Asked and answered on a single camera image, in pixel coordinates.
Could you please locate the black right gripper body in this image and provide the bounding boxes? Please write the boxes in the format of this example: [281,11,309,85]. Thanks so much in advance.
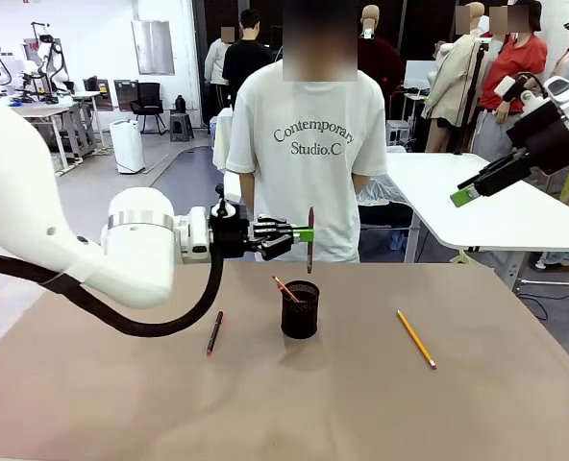
[507,110,569,177]

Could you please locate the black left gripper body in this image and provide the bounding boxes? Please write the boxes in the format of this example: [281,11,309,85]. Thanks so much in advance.
[209,204,264,260]

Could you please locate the maroon pen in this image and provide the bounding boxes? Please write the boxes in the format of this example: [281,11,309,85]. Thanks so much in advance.
[306,206,315,275]

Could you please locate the black pen with pink ends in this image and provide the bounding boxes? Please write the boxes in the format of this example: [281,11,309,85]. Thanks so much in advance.
[206,310,225,356]

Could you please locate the yellow pencil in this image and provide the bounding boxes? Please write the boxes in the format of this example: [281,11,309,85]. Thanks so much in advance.
[396,309,438,371]

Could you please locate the person right forearm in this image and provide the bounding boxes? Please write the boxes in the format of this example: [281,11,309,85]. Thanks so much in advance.
[238,171,258,216]

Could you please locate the black mesh pen holder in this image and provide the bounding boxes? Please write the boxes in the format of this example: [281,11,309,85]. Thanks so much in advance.
[281,280,321,340]

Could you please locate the person in white T-shirt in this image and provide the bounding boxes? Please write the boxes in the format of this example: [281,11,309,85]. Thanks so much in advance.
[225,0,389,264]

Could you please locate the mannequin in red shirt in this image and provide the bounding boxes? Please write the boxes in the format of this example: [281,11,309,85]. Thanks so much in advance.
[471,0,550,162]

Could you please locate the mannequin in beige coat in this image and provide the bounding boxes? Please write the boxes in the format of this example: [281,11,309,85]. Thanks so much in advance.
[421,2,492,154]

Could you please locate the table with cream cloth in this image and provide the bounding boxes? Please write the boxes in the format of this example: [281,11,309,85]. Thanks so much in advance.
[211,108,235,172]

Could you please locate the grey crate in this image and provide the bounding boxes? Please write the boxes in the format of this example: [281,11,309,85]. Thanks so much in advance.
[385,119,410,145]

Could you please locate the clear plastic bag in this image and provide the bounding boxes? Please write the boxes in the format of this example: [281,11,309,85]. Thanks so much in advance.
[356,171,413,207]

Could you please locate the grey plastic stool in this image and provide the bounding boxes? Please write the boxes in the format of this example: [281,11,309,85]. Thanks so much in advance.
[169,110,195,143]

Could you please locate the white monitor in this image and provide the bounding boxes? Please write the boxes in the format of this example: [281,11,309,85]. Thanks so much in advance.
[404,60,440,90]

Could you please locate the white air purifier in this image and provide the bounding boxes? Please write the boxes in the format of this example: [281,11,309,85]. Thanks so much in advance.
[110,119,147,175]

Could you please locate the black office chair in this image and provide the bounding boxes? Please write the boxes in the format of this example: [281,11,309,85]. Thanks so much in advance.
[131,82,166,135]

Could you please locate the mannequin in dark red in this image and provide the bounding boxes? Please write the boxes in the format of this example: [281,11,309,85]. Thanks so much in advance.
[359,4,407,97]

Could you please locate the person in black shirt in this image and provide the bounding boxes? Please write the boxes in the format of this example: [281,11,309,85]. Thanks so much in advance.
[222,9,276,109]

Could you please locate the person in light sweatshirt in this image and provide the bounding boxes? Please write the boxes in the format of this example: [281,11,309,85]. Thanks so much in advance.
[204,26,235,126]

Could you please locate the white top desk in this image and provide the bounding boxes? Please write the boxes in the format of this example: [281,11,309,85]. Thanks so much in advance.
[70,90,108,150]

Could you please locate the wooden top desk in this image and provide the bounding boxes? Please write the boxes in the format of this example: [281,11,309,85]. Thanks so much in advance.
[10,104,74,177]

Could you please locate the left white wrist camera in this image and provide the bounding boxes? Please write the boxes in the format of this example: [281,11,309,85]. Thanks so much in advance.
[215,171,242,217]

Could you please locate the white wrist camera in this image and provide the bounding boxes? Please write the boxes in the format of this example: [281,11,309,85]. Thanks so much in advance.
[494,71,545,105]
[215,171,242,217]

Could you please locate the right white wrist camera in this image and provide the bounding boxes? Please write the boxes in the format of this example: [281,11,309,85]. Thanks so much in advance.
[494,71,545,105]

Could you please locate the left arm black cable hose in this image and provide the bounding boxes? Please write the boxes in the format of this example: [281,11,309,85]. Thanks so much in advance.
[0,247,226,337]

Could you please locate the silver wall panel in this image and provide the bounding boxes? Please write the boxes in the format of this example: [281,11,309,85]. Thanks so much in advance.
[131,19,176,76]

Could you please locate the background robot with black frame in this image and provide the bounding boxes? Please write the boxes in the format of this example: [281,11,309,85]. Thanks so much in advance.
[22,21,72,105]

